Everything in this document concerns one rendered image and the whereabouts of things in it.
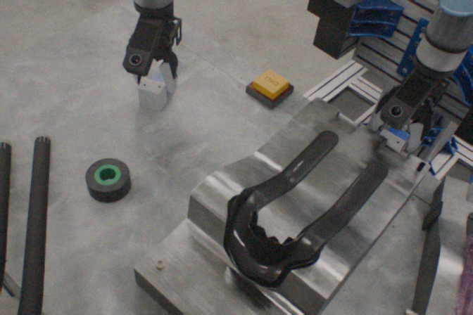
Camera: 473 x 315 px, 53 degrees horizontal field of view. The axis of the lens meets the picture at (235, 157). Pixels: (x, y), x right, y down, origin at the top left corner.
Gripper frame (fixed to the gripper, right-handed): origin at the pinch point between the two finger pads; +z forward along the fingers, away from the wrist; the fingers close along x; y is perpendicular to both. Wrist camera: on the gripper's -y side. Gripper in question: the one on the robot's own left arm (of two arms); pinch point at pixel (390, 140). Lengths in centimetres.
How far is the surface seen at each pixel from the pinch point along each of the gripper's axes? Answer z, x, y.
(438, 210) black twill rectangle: -1.0, -14.8, -10.0
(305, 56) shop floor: 85, 77, 107
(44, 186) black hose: -1, 39, -55
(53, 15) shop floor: 85, 190, 36
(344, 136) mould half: -4.4, 6.3, -10.2
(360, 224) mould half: -3.7, -6.2, -24.5
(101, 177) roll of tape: 3, 36, -45
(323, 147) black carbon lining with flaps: -3.5, 8.0, -14.6
